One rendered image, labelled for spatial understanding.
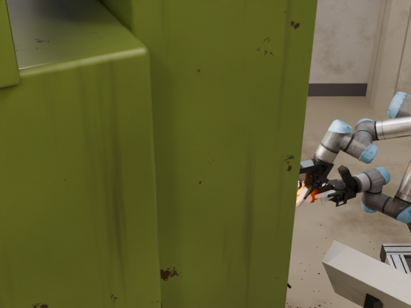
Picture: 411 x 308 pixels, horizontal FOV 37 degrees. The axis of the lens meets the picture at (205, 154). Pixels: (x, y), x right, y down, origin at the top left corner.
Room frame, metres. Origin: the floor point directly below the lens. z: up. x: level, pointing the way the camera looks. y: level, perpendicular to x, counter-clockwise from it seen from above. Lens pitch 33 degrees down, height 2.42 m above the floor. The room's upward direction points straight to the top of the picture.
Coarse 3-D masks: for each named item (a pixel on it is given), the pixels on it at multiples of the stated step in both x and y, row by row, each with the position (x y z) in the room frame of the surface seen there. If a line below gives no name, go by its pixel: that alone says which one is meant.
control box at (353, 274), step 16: (336, 256) 1.36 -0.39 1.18; (352, 256) 1.35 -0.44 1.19; (368, 256) 1.34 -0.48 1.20; (336, 272) 1.34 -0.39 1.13; (352, 272) 1.31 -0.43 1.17; (368, 272) 1.30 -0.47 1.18; (384, 272) 1.29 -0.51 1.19; (400, 272) 1.28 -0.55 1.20; (336, 288) 1.43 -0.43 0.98; (352, 288) 1.35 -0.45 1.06; (368, 288) 1.28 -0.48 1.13; (384, 288) 1.24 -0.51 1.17; (400, 288) 1.23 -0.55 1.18; (384, 304) 1.29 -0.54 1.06; (400, 304) 1.22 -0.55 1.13
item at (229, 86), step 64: (128, 0) 1.14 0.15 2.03; (192, 0) 1.19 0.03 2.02; (256, 0) 1.25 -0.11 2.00; (192, 64) 1.19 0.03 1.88; (256, 64) 1.26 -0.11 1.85; (192, 128) 1.18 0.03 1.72; (256, 128) 1.26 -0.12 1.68; (192, 192) 1.18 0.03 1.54; (256, 192) 1.26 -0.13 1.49; (192, 256) 1.18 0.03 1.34; (256, 256) 1.27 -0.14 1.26
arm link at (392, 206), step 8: (408, 168) 2.01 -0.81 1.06; (408, 176) 1.99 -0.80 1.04; (400, 184) 1.99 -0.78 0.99; (408, 184) 1.97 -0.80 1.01; (400, 192) 1.96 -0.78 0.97; (408, 192) 1.95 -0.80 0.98; (392, 200) 1.97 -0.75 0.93; (400, 200) 1.94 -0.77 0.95; (408, 200) 1.94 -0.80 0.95; (384, 208) 1.95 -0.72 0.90; (392, 208) 1.94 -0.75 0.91; (400, 208) 1.92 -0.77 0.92; (408, 208) 1.92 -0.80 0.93; (392, 216) 1.93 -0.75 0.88; (400, 216) 1.91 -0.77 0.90; (408, 216) 1.89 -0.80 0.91
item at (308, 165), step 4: (308, 160) 1.91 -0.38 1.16; (312, 160) 1.91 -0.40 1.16; (300, 164) 1.87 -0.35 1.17; (304, 164) 1.87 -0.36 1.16; (308, 164) 1.88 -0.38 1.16; (312, 164) 1.88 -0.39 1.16; (316, 164) 1.88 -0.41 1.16; (300, 168) 1.85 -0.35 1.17; (304, 168) 1.85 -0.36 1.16; (308, 168) 1.86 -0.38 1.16; (312, 168) 1.87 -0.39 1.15; (316, 168) 1.87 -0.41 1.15; (300, 172) 1.85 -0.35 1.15; (304, 172) 1.85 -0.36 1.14
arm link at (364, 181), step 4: (356, 176) 2.00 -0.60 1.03; (360, 176) 2.00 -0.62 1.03; (364, 176) 2.00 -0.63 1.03; (360, 180) 1.98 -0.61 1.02; (364, 180) 1.98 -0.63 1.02; (368, 180) 1.99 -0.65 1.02; (364, 184) 1.97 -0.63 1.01; (368, 184) 1.98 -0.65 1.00; (364, 188) 1.97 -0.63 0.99; (368, 188) 1.98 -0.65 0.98
